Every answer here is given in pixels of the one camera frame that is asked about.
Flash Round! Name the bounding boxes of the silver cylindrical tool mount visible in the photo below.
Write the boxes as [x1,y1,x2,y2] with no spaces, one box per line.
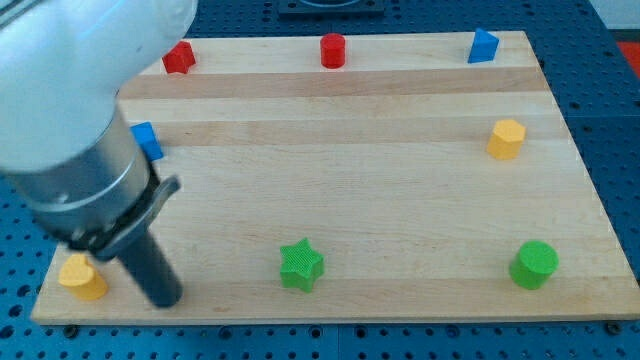
[8,111,180,261]

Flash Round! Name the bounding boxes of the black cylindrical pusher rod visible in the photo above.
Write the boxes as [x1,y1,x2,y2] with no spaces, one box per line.
[117,232,183,308]

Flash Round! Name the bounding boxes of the yellow heart block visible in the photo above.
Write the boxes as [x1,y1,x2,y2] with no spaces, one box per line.
[58,254,109,301]

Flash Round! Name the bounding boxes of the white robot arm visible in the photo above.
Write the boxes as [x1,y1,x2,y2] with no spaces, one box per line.
[1,0,198,307]

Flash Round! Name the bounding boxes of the blue cube block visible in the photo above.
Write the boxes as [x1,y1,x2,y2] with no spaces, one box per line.
[130,122,164,162]

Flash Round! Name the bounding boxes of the green star block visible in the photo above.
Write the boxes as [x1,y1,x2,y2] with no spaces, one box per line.
[280,238,324,293]

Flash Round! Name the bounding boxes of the red pentagon block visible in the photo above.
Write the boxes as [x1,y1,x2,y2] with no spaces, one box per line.
[162,41,196,74]

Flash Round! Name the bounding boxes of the wooden board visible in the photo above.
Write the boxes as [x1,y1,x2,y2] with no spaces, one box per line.
[32,31,639,325]

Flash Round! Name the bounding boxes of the red cylinder block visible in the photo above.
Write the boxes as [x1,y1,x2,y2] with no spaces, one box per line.
[320,33,346,69]

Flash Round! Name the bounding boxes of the yellow hexagon block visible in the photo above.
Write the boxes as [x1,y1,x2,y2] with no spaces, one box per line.
[486,119,526,160]

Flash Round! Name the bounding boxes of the green cylinder block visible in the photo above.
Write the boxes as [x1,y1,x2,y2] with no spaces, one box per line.
[509,240,560,290]

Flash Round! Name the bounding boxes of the blue triangle block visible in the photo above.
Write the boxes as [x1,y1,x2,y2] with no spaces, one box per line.
[468,28,500,64]

